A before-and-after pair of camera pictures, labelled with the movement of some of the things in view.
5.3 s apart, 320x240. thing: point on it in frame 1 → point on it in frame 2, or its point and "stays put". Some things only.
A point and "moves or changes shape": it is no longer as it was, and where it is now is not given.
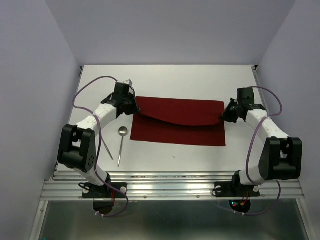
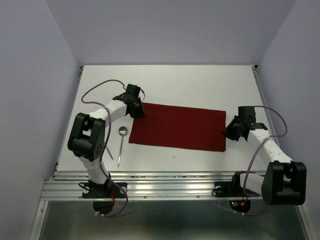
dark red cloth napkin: [178, 120] moves or changes shape
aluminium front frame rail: [155, 185] stays put
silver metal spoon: [122, 132] stays put
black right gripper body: [230, 112] → [232, 129]
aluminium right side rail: [256, 75] stays put
